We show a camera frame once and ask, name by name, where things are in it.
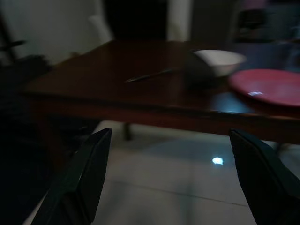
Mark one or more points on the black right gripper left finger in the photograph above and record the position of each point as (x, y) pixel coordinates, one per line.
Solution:
(77, 185)

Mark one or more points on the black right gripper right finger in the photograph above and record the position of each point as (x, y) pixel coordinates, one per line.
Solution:
(264, 187)

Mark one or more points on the pink plate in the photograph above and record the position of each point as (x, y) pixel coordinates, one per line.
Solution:
(269, 84)

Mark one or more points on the dark wooden table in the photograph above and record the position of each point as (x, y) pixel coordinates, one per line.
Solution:
(93, 70)

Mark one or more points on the silver metal fork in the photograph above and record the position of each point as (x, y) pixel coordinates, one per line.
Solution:
(150, 75)

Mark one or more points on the white bowl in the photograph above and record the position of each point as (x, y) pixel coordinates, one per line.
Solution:
(225, 58)

